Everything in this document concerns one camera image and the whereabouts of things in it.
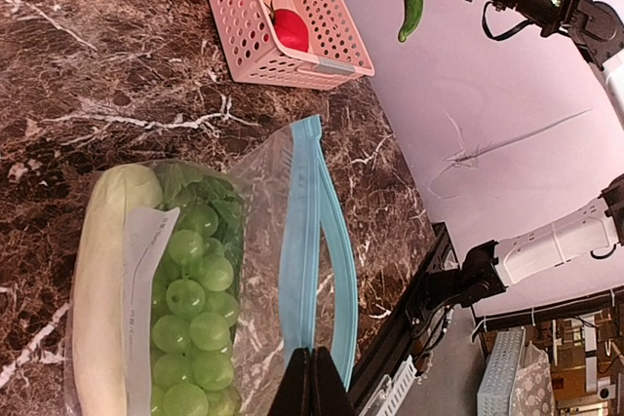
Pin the green leafy lettuce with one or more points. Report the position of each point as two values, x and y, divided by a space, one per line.
210 220

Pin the grey slotted cable duct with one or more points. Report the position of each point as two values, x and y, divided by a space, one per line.
391 391

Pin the red strawberry toy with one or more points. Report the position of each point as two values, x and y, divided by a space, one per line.
291 30

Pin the light blue storage basket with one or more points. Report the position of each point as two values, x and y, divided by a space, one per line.
495 391

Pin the green grapes toy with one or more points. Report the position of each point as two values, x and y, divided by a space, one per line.
193 320

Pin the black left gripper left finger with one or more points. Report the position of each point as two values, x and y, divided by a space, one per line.
293 397

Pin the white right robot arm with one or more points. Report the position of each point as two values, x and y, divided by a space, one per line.
526 99

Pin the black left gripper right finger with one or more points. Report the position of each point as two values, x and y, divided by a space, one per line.
328 394

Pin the pink plastic basket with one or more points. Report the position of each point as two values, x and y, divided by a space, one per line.
312 44

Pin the black front frame rail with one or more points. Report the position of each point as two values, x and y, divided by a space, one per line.
431 288

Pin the clear zip top bag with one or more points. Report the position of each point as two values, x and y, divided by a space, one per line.
296 285

